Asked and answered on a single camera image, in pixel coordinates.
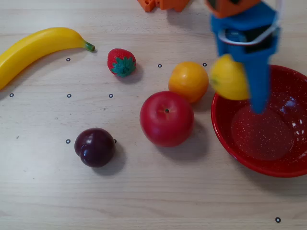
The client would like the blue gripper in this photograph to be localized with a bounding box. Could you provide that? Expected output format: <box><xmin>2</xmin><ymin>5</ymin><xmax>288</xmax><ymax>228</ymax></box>
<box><xmin>210</xmin><ymin>1</ymin><xmax>282</xmax><ymax>115</ymax></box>

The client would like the yellow toy lemon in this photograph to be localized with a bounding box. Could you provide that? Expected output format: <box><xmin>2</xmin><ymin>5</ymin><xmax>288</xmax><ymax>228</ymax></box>
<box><xmin>210</xmin><ymin>54</ymin><xmax>250</xmax><ymax>101</ymax></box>

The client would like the red speckled bowl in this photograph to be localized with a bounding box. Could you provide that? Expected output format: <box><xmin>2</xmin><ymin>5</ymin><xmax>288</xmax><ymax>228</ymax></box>
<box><xmin>211</xmin><ymin>64</ymin><xmax>307</xmax><ymax>178</ymax></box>

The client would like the orange toy peach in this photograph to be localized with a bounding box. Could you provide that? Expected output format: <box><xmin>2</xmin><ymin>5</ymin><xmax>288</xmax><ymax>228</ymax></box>
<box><xmin>168</xmin><ymin>61</ymin><xmax>210</xmax><ymax>104</ymax></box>

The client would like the red toy apple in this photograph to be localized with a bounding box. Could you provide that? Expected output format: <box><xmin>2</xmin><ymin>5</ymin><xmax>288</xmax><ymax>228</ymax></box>
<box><xmin>140</xmin><ymin>91</ymin><xmax>195</xmax><ymax>148</ymax></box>

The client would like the red toy strawberry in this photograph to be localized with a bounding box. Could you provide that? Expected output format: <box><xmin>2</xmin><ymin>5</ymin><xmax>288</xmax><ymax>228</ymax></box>
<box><xmin>107</xmin><ymin>48</ymin><xmax>137</xmax><ymax>78</ymax></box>

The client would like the dark purple toy plum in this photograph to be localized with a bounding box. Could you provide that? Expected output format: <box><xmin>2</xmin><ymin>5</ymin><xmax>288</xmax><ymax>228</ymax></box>
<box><xmin>74</xmin><ymin>127</ymin><xmax>117</xmax><ymax>168</ymax></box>

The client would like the yellow toy banana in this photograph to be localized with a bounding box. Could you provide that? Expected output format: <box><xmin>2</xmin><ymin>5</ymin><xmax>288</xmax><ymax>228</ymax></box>
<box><xmin>0</xmin><ymin>27</ymin><xmax>95</xmax><ymax>91</ymax></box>

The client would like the red white black servo wire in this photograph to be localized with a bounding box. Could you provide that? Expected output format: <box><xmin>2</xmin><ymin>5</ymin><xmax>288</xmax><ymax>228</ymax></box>
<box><xmin>218</xmin><ymin>0</ymin><xmax>285</xmax><ymax>46</ymax></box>

